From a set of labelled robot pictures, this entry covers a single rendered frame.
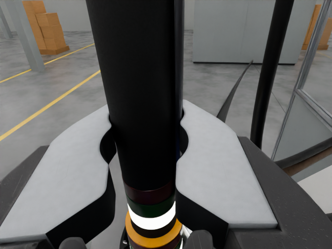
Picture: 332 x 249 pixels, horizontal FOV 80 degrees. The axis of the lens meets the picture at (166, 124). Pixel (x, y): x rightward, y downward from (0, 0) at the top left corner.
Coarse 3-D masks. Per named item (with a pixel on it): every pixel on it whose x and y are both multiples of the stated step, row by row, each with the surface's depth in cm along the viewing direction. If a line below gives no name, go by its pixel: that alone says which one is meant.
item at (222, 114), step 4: (252, 60) 36; (244, 72) 36; (240, 76) 37; (240, 80) 37; (236, 84) 36; (232, 88) 37; (236, 88) 42; (232, 92) 37; (228, 96) 36; (232, 96) 42; (228, 100) 38; (224, 104) 36; (228, 104) 42; (224, 108) 38; (228, 108) 47; (220, 112) 36; (224, 112) 41; (216, 116) 36; (220, 116) 38; (224, 116) 44; (224, 120) 48
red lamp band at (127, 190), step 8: (168, 184) 11; (128, 192) 12; (136, 192) 11; (144, 192) 11; (152, 192) 11; (160, 192) 11; (168, 192) 12; (136, 200) 12; (144, 200) 11; (152, 200) 11; (160, 200) 12
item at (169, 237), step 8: (128, 216) 15; (128, 224) 14; (176, 224) 14; (128, 232) 14; (168, 232) 14; (176, 232) 14; (136, 240) 14; (144, 240) 14; (152, 240) 13; (160, 240) 13; (168, 240) 14
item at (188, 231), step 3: (183, 228) 18; (186, 228) 17; (183, 231) 18; (186, 231) 17; (189, 231) 17; (183, 234) 18; (186, 234) 17; (189, 234) 17; (183, 237) 18; (186, 237) 17; (183, 240) 18; (186, 240) 18; (183, 243) 18; (183, 246) 18
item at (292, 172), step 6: (324, 150) 25; (330, 150) 25; (312, 156) 24; (318, 156) 24; (324, 156) 25; (300, 162) 23; (306, 162) 24; (312, 162) 24; (288, 168) 23; (294, 168) 23; (300, 168) 23; (288, 174) 22
